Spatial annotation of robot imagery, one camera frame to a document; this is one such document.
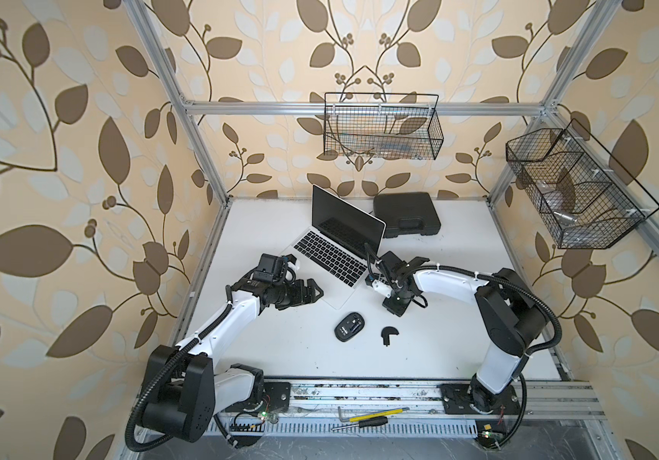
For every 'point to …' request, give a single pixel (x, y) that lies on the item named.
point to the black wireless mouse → (350, 327)
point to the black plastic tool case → (407, 213)
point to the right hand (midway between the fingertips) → (395, 306)
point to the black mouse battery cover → (385, 333)
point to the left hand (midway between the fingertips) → (307, 292)
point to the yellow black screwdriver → (366, 423)
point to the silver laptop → (336, 251)
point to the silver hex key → (339, 415)
